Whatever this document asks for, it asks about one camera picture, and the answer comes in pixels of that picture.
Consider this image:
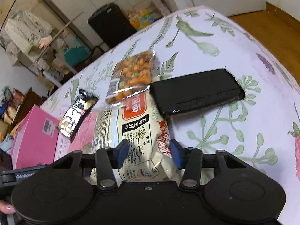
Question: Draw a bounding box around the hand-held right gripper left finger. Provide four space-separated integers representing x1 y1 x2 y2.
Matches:
54 139 129 191

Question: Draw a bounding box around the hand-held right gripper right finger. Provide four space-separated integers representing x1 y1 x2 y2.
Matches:
170 139 247 191

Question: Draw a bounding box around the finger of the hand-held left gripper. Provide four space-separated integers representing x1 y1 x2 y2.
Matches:
0 149 13 170

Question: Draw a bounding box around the pink cardboard box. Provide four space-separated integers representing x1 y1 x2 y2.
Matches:
10 104 60 170

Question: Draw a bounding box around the beige noodle packet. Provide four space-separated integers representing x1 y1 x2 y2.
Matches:
90 90 183 185

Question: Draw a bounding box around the person's left hand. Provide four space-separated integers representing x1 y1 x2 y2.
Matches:
0 200 17 215

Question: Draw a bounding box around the wooden cabinet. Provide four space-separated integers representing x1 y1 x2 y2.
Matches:
9 88 44 127

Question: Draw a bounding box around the floral bed sheet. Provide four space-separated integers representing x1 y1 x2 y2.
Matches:
42 5 300 225

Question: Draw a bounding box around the black and yellow snack packet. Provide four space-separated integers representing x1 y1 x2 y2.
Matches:
57 88 100 143

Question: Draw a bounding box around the red printed box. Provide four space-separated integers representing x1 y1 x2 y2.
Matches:
8 89 24 104

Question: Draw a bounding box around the clear bag of orange peanuts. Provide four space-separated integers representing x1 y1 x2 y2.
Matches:
103 50 157 106

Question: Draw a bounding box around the teal bag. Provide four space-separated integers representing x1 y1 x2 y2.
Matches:
62 36 91 68

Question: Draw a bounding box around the pink tissue pack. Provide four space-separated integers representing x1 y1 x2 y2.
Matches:
39 35 53 48

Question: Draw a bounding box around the black suitcase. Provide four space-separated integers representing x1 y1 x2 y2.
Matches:
87 2 137 50

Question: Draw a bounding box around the fluffy white coat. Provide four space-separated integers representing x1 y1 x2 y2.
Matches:
5 10 55 54

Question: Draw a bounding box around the wooden folding table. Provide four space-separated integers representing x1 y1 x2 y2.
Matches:
35 12 85 80

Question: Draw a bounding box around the colourful box on floor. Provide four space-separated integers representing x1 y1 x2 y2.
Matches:
128 8 162 31

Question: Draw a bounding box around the white plastic bag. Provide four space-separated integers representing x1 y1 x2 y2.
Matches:
152 0 171 14

